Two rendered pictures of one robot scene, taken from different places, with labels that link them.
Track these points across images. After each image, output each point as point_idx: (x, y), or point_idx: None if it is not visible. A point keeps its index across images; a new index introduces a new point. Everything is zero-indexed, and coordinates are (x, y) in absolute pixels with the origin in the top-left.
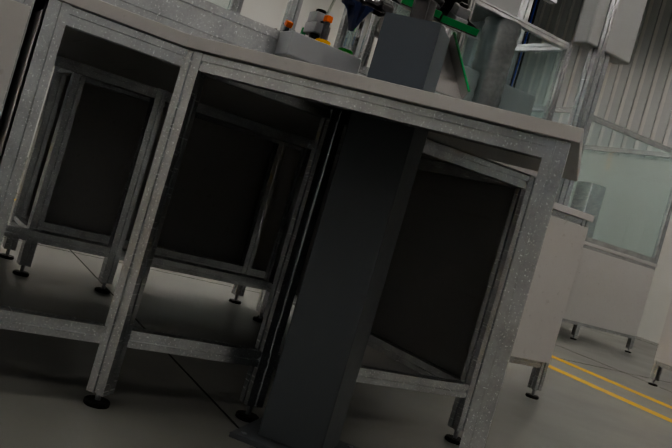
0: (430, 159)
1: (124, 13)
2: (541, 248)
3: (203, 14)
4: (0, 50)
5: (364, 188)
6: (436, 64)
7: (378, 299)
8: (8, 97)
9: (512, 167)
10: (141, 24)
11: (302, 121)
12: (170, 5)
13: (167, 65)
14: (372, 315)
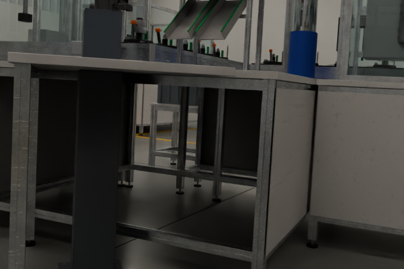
0: (297, 83)
1: (1, 62)
2: (27, 136)
3: (46, 48)
4: None
5: (77, 117)
6: (102, 31)
7: (112, 184)
8: None
9: (240, 77)
10: (8, 64)
11: None
12: (33, 50)
13: None
14: (108, 195)
